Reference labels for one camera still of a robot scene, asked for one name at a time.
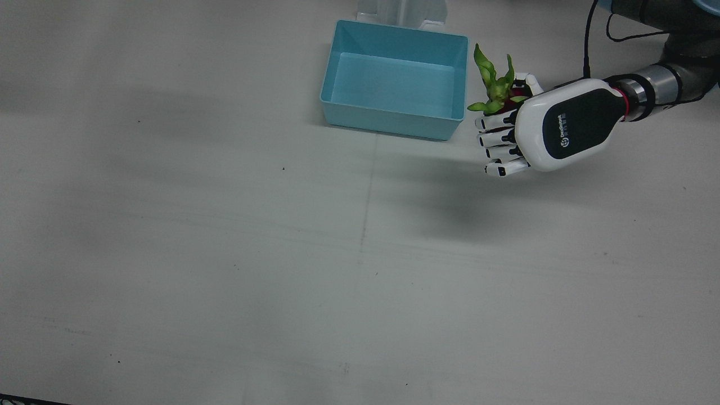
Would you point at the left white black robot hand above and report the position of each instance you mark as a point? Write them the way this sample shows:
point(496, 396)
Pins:
point(574, 121)

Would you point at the black mat edge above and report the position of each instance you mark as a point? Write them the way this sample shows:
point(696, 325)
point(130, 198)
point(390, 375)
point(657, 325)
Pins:
point(22, 400)

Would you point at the light blue plastic bin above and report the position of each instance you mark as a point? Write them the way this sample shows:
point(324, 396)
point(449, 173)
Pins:
point(394, 124)

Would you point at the green leafy toy fruit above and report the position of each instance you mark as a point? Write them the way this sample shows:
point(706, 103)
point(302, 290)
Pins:
point(498, 89)

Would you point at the white plastic stand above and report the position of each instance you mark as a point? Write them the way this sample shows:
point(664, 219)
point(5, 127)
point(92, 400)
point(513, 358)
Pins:
point(394, 11)

